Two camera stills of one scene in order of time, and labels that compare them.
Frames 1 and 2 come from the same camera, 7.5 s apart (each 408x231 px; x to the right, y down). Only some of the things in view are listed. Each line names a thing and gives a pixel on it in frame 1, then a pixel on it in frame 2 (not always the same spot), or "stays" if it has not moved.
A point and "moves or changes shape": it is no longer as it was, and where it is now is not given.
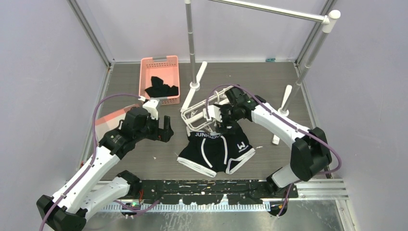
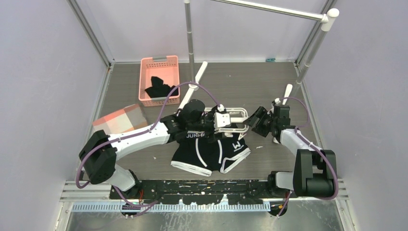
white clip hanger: [205, 114] moves or changes shape
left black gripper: [163, 134] to [210, 135]
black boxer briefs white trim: [210, 153] moves or changes shape
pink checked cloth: [104, 125] stays
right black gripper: [223, 124] to [261, 113]
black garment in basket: [159, 89] stays
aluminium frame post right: [312, 38] stays
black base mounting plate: [200, 191] stays
